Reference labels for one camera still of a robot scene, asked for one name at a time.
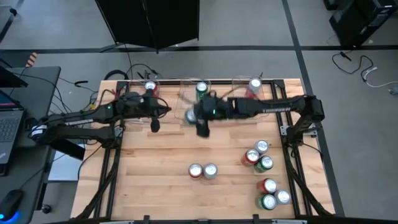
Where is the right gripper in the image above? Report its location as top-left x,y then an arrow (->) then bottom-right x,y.
194,96 -> 231,139

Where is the grey laptop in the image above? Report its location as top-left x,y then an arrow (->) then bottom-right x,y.
0,90 -> 25,175

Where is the white sheet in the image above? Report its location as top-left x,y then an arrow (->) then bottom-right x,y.
47,142 -> 87,182

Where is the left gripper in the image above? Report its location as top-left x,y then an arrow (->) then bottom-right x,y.
116,92 -> 162,133

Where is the black computer tower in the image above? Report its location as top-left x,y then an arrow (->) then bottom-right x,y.
328,0 -> 398,48

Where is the black computer mouse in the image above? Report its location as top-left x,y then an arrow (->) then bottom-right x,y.
0,189 -> 24,222

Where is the black monitor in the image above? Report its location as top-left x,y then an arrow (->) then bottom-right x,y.
0,67 -> 29,88

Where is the dark office desk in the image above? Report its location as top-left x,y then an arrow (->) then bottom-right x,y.
0,66 -> 62,224

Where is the red Fanta can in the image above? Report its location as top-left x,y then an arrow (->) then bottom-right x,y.
143,80 -> 159,96
256,177 -> 279,195
188,162 -> 203,179
241,148 -> 261,167

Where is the orange black striped marker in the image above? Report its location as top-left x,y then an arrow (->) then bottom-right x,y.
25,52 -> 39,68

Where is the white soda can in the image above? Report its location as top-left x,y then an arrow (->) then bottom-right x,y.
254,139 -> 270,155
245,77 -> 264,100
202,162 -> 219,180
274,189 -> 292,206

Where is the green Sprite can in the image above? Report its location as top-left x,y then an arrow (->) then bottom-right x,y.
253,155 -> 275,174
255,194 -> 278,211
195,81 -> 209,101
184,108 -> 198,125

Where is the black aluminium frame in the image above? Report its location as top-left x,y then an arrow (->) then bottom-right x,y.
74,79 -> 335,224

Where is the clear plastic bin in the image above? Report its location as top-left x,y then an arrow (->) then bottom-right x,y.
174,78 -> 213,122
231,76 -> 270,121
126,79 -> 161,124

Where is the black folding screen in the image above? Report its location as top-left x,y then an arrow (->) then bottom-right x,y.
95,0 -> 200,54

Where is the black cable coil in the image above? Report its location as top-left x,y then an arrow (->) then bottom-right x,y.
103,68 -> 130,81

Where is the white floor cable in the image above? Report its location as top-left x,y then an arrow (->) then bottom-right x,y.
361,66 -> 398,90

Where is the black floor cable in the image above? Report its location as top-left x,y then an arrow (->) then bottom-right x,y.
331,50 -> 374,82

